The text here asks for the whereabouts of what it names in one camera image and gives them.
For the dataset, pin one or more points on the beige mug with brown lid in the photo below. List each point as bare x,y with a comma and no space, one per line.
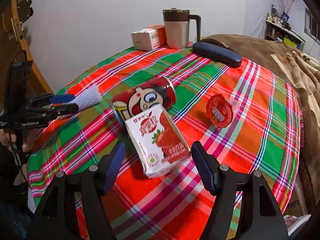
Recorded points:
176,32

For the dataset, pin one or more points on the barred window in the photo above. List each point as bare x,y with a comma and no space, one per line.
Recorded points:
312,25

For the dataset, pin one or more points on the red jelly cup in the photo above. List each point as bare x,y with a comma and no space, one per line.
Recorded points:
218,108

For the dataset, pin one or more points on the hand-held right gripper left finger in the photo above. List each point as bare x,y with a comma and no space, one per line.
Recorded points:
115,165

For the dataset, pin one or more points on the brown patterned blanket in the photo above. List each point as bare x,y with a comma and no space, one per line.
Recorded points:
287,60

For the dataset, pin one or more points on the strawberry milk carton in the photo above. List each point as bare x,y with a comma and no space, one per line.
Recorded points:
155,140

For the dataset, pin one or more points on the metal door lock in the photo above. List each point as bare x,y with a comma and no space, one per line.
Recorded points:
23,3

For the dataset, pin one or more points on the wooden door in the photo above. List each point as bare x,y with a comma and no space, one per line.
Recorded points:
10,50

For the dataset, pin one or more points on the printed magazine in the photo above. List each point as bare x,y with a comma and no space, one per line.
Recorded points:
297,223

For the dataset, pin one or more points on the red cartoon can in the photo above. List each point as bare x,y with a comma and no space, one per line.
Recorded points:
150,92

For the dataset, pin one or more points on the cardboard box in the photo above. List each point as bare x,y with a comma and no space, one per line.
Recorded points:
296,200

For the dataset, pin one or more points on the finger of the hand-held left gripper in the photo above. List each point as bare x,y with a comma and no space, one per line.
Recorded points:
62,110
60,98

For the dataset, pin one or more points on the person's left hand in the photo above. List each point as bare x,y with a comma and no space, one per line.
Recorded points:
27,147

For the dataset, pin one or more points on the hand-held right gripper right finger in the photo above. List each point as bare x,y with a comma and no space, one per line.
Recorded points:
202,167

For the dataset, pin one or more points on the plaid tablecloth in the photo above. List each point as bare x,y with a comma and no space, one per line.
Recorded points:
200,80

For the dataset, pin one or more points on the pale blue fuzzy cloth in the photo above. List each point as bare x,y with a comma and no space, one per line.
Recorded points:
87,98

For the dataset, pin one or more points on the cluttered white shelf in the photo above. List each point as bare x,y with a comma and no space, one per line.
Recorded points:
285,33

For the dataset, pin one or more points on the orange and white box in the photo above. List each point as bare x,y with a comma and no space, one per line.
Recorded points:
147,38

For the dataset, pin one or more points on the dark blue glasses case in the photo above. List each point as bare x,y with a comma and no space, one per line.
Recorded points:
217,53

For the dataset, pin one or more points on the vase of bare branches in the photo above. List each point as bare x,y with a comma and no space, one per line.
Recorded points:
283,2

